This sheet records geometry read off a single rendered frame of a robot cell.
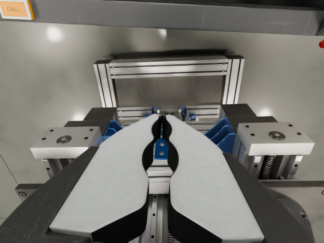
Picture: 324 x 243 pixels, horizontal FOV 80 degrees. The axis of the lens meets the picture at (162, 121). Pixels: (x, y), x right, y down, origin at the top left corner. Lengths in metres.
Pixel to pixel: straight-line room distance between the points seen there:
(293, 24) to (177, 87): 0.86
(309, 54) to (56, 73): 1.71
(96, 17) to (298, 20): 0.35
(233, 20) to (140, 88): 0.89
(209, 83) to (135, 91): 0.45
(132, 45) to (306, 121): 1.43
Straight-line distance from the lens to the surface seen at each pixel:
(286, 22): 0.44
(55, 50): 1.55
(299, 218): 0.54
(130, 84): 1.22
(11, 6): 0.46
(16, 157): 2.25
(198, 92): 1.23
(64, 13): 0.43
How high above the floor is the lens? 1.34
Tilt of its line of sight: 59 degrees down
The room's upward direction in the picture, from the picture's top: 177 degrees counter-clockwise
